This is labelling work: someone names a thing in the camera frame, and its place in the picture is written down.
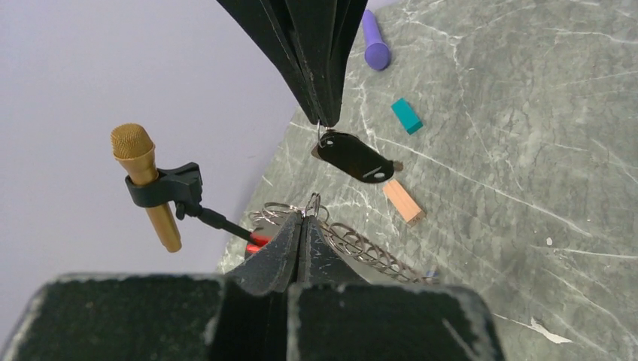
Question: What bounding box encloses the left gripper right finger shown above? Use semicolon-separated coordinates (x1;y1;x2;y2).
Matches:
298;216;369;292

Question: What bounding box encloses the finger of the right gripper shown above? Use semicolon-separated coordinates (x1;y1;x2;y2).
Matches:
218;0;319;125
286;0;368;127

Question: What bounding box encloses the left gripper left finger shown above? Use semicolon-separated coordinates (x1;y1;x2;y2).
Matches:
226;212;302;294

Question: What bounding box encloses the red carabiner keyring with chain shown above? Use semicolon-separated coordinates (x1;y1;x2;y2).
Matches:
248;193;440;285

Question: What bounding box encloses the black tagged key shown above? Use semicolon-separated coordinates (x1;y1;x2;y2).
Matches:
311;123;404;184

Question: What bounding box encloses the peach block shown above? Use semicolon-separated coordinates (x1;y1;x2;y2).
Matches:
382;180;426;226

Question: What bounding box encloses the teal block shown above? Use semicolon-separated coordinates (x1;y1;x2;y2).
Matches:
391;98;424;135

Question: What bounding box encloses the black microphone stand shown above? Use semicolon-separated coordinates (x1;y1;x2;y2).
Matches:
125;162;270;251

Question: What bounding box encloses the brown microphone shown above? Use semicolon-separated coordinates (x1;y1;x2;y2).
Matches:
111;123;182;253

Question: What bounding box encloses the purple cylinder handle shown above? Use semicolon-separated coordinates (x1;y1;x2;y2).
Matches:
361;9;391;71

